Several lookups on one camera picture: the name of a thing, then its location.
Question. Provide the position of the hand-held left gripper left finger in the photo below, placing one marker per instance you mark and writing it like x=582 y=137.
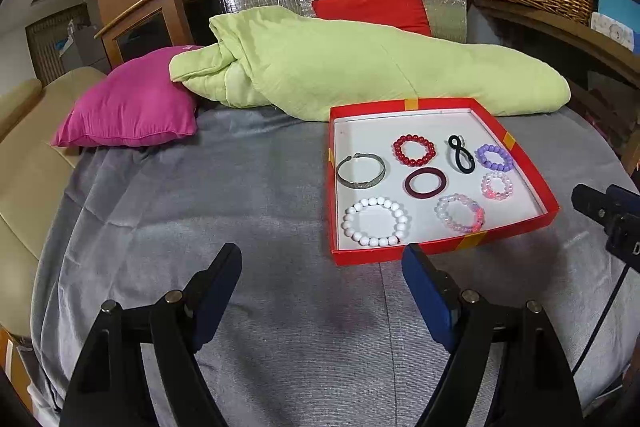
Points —
x=212 y=302

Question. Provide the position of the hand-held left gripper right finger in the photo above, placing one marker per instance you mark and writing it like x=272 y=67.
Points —
x=425 y=292

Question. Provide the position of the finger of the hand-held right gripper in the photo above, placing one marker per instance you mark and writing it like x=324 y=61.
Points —
x=590 y=202
x=622 y=197

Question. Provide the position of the red cardboard box tray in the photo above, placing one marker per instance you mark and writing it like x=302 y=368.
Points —
x=425 y=207

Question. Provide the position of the grey bed sheet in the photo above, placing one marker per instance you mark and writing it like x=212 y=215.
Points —
x=275 y=207

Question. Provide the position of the silver bangle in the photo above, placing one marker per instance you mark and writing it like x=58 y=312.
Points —
x=350 y=182

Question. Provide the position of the white patterned box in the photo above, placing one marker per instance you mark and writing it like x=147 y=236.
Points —
x=612 y=29

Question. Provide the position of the wooden shelf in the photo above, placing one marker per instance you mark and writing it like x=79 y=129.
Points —
x=550 y=24

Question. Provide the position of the light blue card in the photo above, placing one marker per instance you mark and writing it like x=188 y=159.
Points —
x=615 y=4

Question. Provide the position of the magenta pillow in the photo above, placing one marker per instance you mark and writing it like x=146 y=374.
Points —
x=130 y=107

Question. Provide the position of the beige sofa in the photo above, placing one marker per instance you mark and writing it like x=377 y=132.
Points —
x=30 y=167

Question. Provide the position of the light green blanket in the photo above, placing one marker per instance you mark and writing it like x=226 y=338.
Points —
x=350 y=67

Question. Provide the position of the red pillow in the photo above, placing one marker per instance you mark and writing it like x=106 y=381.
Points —
x=380 y=7

